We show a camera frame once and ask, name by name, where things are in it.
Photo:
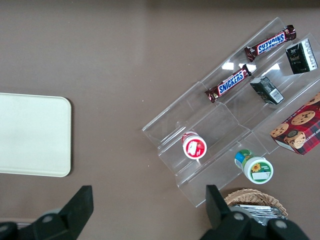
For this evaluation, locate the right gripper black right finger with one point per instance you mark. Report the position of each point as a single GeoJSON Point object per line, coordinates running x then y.
{"type": "Point", "coordinates": [220, 217]}

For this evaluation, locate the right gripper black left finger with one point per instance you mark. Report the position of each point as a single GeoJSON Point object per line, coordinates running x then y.
{"type": "Point", "coordinates": [75, 215]}

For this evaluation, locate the light wicker basket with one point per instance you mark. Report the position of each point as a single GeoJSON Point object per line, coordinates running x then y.
{"type": "Point", "coordinates": [250, 196]}

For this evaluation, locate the beige plastic serving tray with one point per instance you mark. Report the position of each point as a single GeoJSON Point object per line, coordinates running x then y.
{"type": "Point", "coordinates": [32, 135]}

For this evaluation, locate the stacked aluminium foil containers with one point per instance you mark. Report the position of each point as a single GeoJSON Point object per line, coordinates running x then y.
{"type": "Point", "coordinates": [257, 212]}

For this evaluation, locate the green lid yogurt cup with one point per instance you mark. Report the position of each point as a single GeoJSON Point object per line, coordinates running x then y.
{"type": "Point", "coordinates": [257, 170]}

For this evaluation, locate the red lid yogurt cup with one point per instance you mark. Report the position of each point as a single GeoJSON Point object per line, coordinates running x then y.
{"type": "Point", "coordinates": [194, 148]}

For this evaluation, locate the clear acrylic stepped display rack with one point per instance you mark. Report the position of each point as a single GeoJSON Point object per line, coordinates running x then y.
{"type": "Point", "coordinates": [225, 125]}

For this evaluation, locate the red plaid cookie box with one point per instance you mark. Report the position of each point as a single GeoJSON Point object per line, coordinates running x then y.
{"type": "Point", "coordinates": [300, 127]}

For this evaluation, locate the Snickers chocolate bar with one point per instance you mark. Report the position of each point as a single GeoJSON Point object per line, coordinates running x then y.
{"type": "Point", "coordinates": [271, 43]}
{"type": "Point", "coordinates": [230, 83]}

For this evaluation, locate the small black white box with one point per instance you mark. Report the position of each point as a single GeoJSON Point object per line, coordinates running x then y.
{"type": "Point", "coordinates": [301, 56]}
{"type": "Point", "coordinates": [266, 90]}

